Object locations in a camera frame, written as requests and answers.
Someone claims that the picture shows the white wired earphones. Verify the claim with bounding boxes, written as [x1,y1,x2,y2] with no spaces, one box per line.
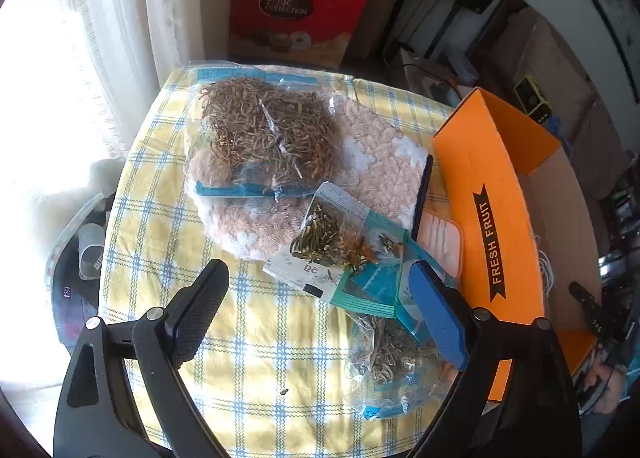
[534,235,555,297]

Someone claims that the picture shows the orange-flapped cardboard box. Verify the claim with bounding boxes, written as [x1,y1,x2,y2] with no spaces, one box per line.
[433,88,601,374]

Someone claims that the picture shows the translucent plastic cup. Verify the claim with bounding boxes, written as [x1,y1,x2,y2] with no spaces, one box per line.
[77,223,105,281]

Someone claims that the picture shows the green herb sachet bag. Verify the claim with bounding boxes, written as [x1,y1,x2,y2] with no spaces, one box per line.
[264,183,376,303]

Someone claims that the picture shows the person's right hand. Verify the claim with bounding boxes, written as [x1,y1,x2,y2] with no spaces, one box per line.
[584,355,627,415]

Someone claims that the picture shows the blue white herb packet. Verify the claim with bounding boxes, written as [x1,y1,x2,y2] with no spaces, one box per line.
[330,211,462,344]

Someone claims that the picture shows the dried root herb bag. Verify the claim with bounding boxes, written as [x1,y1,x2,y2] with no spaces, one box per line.
[346,315,457,420]

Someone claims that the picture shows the yellow checked tablecloth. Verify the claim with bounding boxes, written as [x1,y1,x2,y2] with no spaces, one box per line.
[99,66,438,457]

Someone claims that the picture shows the beige knitted mat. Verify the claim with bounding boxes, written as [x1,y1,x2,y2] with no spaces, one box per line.
[186,92,427,261]

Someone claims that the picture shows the large dried herb bag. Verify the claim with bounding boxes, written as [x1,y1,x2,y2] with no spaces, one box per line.
[184,66,342,200]

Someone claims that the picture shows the green portable power station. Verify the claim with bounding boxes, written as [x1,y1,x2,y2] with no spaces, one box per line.
[514,75,552,125]

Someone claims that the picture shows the brown fabric sofa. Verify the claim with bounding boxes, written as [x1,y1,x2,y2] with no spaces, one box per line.
[466,0,630,200]

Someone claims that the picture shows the white curtain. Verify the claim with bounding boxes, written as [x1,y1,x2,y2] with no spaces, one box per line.
[64,0,237,88]

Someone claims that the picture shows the red Ferrero Collection gift box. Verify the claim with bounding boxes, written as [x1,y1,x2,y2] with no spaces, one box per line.
[229,0,368,68]

